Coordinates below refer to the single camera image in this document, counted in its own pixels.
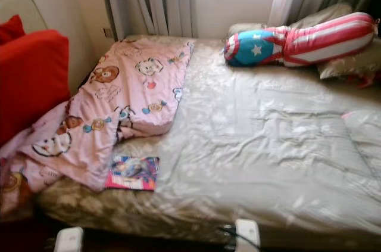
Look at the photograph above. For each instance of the colourful picture book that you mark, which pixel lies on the colourful picture book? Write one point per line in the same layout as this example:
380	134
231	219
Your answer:
133	173

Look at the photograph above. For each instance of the grey floral bed sheet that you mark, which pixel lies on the grey floral bed sheet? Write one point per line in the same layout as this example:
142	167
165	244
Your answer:
256	145

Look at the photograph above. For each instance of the pink cartoon print blanket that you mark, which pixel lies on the pink cartoon print blanket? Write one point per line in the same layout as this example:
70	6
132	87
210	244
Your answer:
125	91

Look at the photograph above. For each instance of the blue star red striped bolster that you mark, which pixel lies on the blue star red striped bolster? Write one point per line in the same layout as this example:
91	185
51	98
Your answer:
303	39

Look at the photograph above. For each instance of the red cloth item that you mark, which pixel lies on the red cloth item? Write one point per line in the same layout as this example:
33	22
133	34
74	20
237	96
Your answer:
370	79

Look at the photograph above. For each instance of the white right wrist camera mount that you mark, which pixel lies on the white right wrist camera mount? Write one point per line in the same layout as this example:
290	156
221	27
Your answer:
247	235

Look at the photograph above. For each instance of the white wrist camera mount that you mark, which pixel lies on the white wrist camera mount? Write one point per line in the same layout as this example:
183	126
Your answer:
247	235
68	240

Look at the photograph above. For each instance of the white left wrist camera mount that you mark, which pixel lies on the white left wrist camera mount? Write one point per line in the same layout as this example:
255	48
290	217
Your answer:
68	240

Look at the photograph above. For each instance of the wall socket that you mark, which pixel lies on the wall socket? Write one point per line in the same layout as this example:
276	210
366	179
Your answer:
108	33

